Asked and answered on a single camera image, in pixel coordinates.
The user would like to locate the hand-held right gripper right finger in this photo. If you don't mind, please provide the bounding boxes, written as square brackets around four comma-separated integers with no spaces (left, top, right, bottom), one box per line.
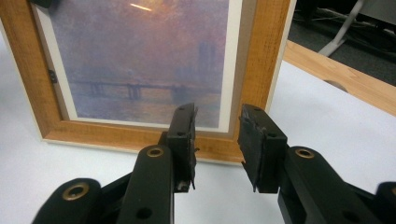
[237,104,290,194]

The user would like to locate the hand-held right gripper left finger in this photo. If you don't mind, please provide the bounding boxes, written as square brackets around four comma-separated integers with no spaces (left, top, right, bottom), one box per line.
[165,103,199,193]

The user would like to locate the wooden picture frame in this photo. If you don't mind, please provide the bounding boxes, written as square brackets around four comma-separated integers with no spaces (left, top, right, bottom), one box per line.
[0,0,297,164]

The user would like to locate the white metal desk frame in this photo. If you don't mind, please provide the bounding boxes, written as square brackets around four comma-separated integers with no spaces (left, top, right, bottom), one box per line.
[318,0,396,58]

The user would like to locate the black floor cables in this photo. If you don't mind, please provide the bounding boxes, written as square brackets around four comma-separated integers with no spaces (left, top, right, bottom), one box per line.
[298,6,396,43]

